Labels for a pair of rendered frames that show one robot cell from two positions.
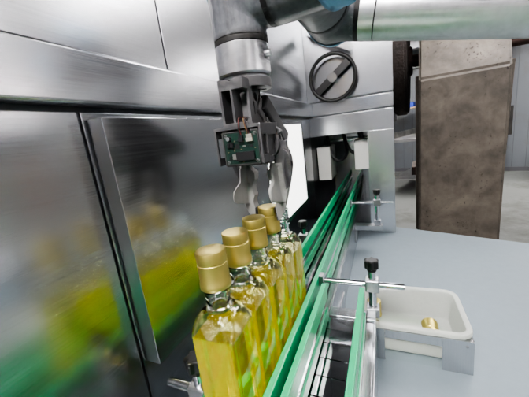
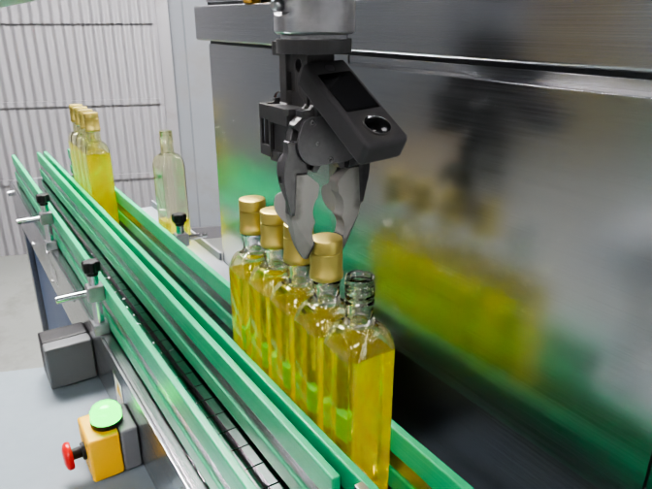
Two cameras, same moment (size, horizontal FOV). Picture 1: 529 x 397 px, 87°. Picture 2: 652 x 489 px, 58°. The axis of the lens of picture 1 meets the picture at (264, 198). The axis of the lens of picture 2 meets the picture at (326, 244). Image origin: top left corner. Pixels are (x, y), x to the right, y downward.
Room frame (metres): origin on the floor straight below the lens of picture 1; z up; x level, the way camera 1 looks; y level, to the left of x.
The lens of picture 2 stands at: (0.75, -0.48, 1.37)
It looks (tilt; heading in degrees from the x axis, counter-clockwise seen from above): 21 degrees down; 123
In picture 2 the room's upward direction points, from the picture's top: straight up
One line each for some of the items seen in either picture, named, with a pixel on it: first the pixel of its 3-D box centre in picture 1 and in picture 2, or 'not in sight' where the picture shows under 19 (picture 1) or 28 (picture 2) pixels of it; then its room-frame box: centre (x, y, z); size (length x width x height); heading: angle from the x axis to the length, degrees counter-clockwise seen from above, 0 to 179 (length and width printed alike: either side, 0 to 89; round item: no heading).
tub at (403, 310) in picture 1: (408, 320); not in sight; (0.59, -0.31, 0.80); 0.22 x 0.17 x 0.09; 66
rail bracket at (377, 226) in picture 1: (371, 216); not in sight; (1.11, -0.43, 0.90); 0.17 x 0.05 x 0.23; 66
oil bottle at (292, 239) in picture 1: (288, 283); (357, 409); (0.50, -0.03, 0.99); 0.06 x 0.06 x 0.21; 67
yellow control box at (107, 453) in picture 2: not in sight; (108, 442); (0.10, -0.06, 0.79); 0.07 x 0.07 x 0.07; 66
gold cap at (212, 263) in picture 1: (212, 267); (252, 214); (0.29, 0.07, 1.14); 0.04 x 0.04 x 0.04
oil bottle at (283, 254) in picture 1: (279, 300); (326, 382); (0.45, 0.00, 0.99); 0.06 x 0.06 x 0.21; 66
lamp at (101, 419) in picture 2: not in sight; (105, 412); (0.10, -0.06, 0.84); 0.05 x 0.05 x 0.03
